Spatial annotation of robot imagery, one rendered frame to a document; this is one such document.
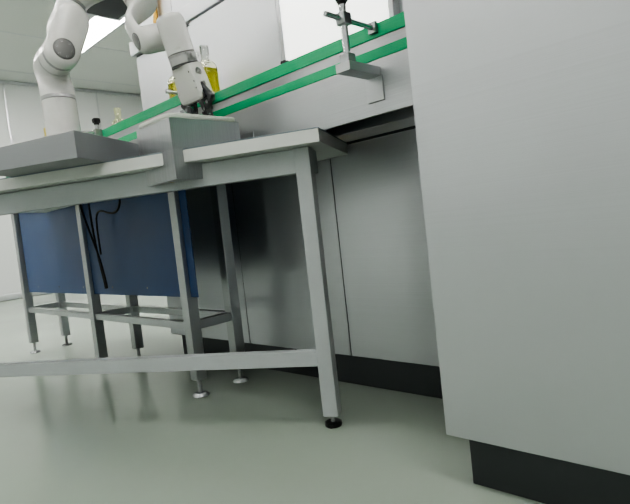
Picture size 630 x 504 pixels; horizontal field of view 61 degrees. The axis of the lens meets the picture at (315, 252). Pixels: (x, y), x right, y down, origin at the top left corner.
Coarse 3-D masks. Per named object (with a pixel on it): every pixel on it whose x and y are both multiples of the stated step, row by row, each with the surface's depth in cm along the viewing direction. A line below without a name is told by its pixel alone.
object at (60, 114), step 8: (48, 104) 152; (56, 104) 152; (64, 104) 153; (72, 104) 155; (48, 112) 152; (56, 112) 152; (64, 112) 153; (72, 112) 155; (48, 120) 152; (56, 120) 152; (64, 120) 153; (72, 120) 154; (48, 128) 153; (56, 128) 152; (64, 128) 153; (72, 128) 154; (80, 128) 158
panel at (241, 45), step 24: (240, 0) 178; (264, 0) 170; (192, 24) 198; (216, 24) 188; (240, 24) 179; (264, 24) 171; (216, 48) 189; (240, 48) 180; (264, 48) 172; (240, 72) 182
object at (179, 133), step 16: (144, 128) 142; (160, 128) 137; (176, 128) 135; (192, 128) 138; (208, 128) 142; (224, 128) 146; (144, 144) 143; (160, 144) 138; (176, 144) 135; (192, 144) 138; (208, 144) 142
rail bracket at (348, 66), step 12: (336, 0) 114; (324, 12) 111; (348, 12) 115; (336, 24) 115; (348, 24) 115; (360, 24) 119; (372, 24) 122; (348, 36) 115; (348, 48) 115; (348, 60) 113; (336, 72) 116; (348, 72) 115; (360, 72) 116; (372, 72) 118; (372, 84) 122; (372, 96) 123; (384, 96) 121
